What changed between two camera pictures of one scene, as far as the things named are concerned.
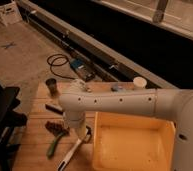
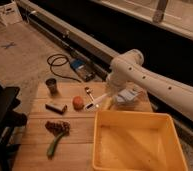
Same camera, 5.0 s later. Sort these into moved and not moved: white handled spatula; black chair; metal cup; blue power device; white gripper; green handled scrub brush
Moved: white gripper; white handled spatula
Not moved: green handled scrub brush; black chair; blue power device; metal cup
